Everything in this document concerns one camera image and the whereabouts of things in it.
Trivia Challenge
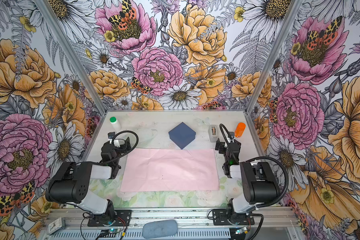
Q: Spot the right black corrugated cable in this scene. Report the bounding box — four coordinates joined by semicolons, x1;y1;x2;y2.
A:
218;123;289;208

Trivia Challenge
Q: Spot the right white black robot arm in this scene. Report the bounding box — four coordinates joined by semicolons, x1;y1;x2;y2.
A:
212;140;280;226

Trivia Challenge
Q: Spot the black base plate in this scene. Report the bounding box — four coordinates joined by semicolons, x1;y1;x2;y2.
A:
87;210;132;227
212;209;255;226

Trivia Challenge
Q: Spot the pink wrapping paper sheet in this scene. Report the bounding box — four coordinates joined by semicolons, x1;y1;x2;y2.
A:
120;149;220;192

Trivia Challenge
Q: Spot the white bottle green cap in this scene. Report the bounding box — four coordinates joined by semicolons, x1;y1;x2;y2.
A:
110;117;122;133

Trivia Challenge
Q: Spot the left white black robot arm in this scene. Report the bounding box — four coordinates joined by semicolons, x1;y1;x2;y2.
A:
46;138;131;226

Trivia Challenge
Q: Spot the dark blue gift box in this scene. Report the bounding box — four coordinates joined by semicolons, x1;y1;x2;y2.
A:
169;122;196;149

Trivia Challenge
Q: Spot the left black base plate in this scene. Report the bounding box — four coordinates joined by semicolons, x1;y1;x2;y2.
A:
87;210;132;227

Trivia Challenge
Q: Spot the grey tape dispenser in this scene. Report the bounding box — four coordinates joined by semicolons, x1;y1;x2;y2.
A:
208;125;219;143

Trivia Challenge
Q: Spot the orange bottle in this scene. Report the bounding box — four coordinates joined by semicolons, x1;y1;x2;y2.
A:
234;122;246;138

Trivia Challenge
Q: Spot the aluminium front rail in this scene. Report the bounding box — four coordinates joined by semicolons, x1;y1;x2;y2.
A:
45;206;299;229

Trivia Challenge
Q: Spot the grey foam pad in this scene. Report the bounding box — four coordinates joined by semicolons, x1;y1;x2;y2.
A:
142;220;178;239

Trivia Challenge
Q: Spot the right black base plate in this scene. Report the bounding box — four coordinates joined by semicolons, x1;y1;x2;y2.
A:
212;209;255;226

